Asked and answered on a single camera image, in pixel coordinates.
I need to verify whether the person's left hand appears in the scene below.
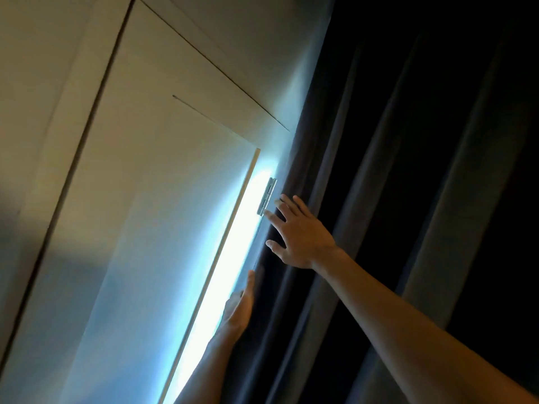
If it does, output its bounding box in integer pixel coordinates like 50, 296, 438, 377
216, 270, 257, 340

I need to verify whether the person's right hand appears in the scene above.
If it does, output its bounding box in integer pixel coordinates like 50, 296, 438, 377
264, 194, 340, 271

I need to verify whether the dark grey curtain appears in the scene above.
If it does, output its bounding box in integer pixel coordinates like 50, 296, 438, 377
220, 0, 539, 404

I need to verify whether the person's right forearm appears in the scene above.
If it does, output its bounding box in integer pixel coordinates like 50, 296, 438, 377
314, 247, 539, 404

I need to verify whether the person's left forearm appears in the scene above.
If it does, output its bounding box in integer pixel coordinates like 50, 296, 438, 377
174, 326, 248, 404

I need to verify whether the silver metal hinge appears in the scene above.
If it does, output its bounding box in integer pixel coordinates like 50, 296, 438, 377
256, 177, 278, 217

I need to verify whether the white door frame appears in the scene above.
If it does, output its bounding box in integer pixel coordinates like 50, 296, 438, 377
0, 0, 292, 404

